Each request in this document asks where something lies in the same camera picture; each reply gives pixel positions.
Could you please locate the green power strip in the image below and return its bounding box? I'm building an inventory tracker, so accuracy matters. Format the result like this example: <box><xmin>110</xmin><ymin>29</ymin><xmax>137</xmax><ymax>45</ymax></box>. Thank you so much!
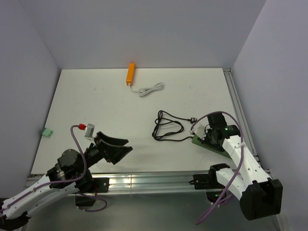
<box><xmin>192</xmin><ymin>135</ymin><xmax>231</xmax><ymax>159</ymax></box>

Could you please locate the white power cable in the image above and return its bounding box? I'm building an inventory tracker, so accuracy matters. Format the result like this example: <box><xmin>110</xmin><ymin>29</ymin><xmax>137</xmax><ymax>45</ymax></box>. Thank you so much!
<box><xmin>128</xmin><ymin>82</ymin><xmax>166</xmax><ymax>98</ymax></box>

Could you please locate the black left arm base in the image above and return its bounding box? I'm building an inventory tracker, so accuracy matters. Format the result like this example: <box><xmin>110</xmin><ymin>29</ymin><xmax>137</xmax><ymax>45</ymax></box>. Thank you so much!
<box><xmin>75</xmin><ymin>177</ymin><xmax>109</xmax><ymax>212</ymax></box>

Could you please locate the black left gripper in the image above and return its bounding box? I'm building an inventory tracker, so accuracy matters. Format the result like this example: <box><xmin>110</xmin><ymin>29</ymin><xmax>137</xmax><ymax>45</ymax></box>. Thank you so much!
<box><xmin>76</xmin><ymin>131</ymin><xmax>133</xmax><ymax>173</ymax></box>

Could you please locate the aluminium right rail frame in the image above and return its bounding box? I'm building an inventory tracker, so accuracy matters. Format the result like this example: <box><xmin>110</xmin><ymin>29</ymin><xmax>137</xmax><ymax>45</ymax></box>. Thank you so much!
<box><xmin>222</xmin><ymin>68</ymin><xmax>290</xmax><ymax>231</ymax></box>

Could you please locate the orange power strip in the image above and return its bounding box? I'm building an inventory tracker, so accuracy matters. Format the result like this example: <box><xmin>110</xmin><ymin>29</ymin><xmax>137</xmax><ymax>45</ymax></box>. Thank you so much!
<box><xmin>126</xmin><ymin>63</ymin><xmax>135</xmax><ymax>86</ymax></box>

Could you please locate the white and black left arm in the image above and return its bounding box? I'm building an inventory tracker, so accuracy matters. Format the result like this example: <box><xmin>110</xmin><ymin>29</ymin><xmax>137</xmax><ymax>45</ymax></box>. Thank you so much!
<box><xmin>0</xmin><ymin>132</ymin><xmax>133</xmax><ymax>231</ymax></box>

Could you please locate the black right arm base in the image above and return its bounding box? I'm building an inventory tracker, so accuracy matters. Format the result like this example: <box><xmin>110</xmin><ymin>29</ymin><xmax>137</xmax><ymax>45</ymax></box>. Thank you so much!
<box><xmin>189</xmin><ymin>164</ymin><xmax>230</xmax><ymax>203</ymax></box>

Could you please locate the black power cable with plug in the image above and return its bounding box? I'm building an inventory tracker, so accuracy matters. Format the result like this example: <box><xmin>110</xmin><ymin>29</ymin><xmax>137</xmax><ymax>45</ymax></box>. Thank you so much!
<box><xmin>151</xmin><ymin>110</ymin><xmax>199</xmax><ymax>142</ymax></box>

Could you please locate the aluminium front rail frame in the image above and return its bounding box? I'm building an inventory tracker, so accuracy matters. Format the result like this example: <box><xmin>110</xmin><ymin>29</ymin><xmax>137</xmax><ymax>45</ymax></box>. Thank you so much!
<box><xmin>12</xmin><ymin>168</ymin><xmax>276</xmax><ymax>231</ymax></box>

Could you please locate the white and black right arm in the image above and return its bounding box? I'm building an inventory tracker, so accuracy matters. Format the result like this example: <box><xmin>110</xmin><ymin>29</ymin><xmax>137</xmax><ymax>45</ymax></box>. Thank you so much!
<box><xmin>198</xmin><ymin>111</ymin><xmax>283</xmax><ymax>223</ymax></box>

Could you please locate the aluminium rail frame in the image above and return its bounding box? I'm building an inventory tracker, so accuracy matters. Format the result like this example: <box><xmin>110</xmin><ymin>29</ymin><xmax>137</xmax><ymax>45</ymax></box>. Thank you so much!
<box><xmin>222</xmin><ymin>68</ymin><xmax>290</xmax><ymax>231</ymax></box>
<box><xmin>12</xmin><ymin>168</ymin><xmax>276</xmax><ymax>231</ymax></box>

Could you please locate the green plug adapter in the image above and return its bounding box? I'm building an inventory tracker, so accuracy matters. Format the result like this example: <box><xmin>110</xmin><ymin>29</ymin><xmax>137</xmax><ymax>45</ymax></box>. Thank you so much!
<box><xmin>41</xmin><ymin>128</ymin><xmax>53</xmax><ymax>138</ymax></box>

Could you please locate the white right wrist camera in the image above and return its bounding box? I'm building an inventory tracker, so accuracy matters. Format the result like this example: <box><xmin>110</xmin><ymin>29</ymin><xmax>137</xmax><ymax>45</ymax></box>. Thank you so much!
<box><xmin>190</xmin><ymin>124</ymin><xmax>206</xmax><ymax>140</ymax></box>

